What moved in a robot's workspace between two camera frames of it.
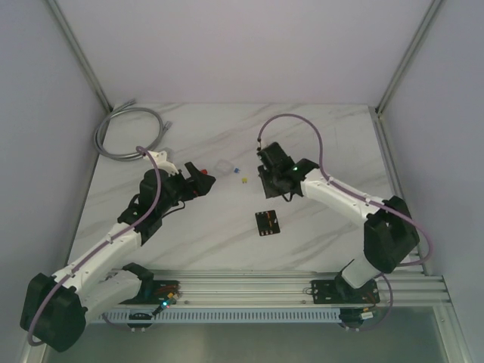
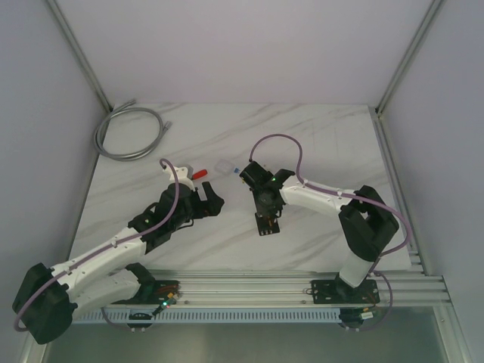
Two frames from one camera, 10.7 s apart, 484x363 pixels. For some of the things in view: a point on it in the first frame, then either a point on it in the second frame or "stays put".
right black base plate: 338,291 stays put
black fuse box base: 267,223 stays put
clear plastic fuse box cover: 224,166 stays put
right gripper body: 271,187 -> 262,206
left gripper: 190,182 -> 205,202
